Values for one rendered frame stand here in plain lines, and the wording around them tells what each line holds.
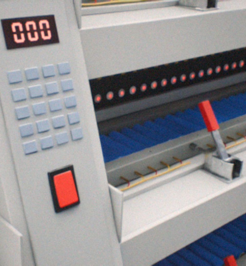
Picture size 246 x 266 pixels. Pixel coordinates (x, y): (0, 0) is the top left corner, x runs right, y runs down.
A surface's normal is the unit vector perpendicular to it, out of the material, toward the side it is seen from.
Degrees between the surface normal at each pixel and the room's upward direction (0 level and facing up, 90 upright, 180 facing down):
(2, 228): 90
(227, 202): 109
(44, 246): 90
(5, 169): 90
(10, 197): 90
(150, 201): 19
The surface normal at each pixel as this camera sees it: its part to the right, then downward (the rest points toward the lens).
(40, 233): 0.63, 0.00
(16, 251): -0.75, 0.23
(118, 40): 0.65, 0.32
